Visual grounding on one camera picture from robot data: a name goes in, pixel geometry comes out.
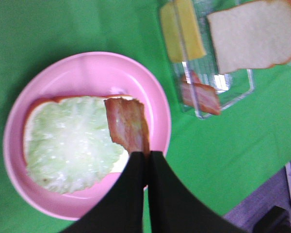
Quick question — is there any yellow toy cheese slice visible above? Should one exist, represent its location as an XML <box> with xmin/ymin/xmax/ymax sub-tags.
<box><xmin>160</xmin><ymin>0</ymin><xmax>207</xmax><ymax>63</ymax></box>

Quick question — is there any pink round plate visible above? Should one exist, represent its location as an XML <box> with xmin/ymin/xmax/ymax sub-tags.
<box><xmin>3</xmin><ymin>52</ymin><xmax>171</xmax><ymax>220</ymax></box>

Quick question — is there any green tablecloth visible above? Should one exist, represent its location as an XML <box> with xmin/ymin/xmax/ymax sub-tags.
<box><xmin>0</xmin><ymin>0</ymin><xmax>291</xmax><ymax>233</ymax></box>

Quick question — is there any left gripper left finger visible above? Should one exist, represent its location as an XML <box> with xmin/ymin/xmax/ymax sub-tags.
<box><xmin>62</xmin><ymin>152</ymin><xmax>145</xmax><ymax>233</ymax></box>

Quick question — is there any toy bacon strip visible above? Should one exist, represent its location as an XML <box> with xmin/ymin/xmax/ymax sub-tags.
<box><xmin>104</xmin><ymin>97</ymin><xmax>150</xmax><ymax>156</ymax></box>
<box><xmin>180</xmin><ymin>71</ymin><xmax>221</xmax><ymax>116</ymax></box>

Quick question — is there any right clear plastic container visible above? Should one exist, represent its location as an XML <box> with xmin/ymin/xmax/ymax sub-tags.
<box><xmin>169</xmin><ymin>0</ymin><xmax>255</xmax><ymax>119</ymax></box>

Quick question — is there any toy lettuce leaf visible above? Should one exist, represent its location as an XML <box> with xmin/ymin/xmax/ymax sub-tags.
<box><xmin>26</xmin><ymin>96</ymin><xmax>126</xmax><ymax>195</ymax></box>

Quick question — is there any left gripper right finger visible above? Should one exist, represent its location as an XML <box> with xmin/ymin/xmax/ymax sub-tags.
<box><xmin>148</xmin><ymin>151</ymin><xmax>240</xmax><ymax>233</ymax></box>

